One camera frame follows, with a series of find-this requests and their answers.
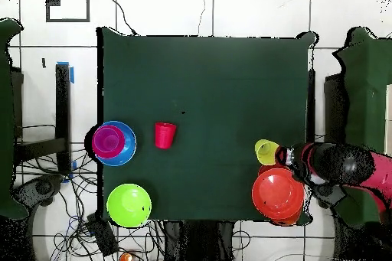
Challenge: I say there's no yellow cup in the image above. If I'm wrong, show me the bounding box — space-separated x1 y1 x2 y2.
254 139 280 166

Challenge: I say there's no small orange bowl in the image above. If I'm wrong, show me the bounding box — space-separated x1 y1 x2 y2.
257 162 289 177
270 210 303 227

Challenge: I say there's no large orange bowl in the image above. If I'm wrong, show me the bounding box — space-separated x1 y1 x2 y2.
251 167 305 221

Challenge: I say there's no red cup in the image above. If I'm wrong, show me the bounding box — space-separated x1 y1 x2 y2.
154 122 178 151

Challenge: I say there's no blue bowl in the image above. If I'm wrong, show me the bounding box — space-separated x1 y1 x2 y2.
91 120 138 168

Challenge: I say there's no green bowl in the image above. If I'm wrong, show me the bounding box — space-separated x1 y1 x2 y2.
106 183 153 229

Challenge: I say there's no pink bowl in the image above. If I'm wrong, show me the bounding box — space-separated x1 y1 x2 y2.
91 125 126 160

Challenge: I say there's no gray chair base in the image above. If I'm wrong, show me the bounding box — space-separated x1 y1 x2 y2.
308 181 345 210

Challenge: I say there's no green covered side table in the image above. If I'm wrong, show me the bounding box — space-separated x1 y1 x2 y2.
0 18 30 220
332 27 392 229

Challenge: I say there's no dark green table cloth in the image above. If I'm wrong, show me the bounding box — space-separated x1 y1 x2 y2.
96 26 316 224

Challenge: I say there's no black power box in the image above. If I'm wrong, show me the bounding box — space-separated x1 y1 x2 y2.
85 212 119 258

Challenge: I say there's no black chair base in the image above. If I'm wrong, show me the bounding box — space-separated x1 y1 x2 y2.
11 174 65 208

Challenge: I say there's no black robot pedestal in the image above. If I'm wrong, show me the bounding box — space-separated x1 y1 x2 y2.
163 220 235 261

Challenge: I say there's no thin floor cable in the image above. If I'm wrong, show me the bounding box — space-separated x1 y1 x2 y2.
197 0 214 37

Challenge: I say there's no bundle of floor cables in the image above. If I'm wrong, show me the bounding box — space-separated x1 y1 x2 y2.
15 147 166 261

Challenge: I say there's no black floor cable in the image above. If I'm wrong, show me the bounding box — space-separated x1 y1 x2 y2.
107 0 138 36

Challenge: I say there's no black stool frame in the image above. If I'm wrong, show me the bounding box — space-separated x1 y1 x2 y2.
11 62 73 176

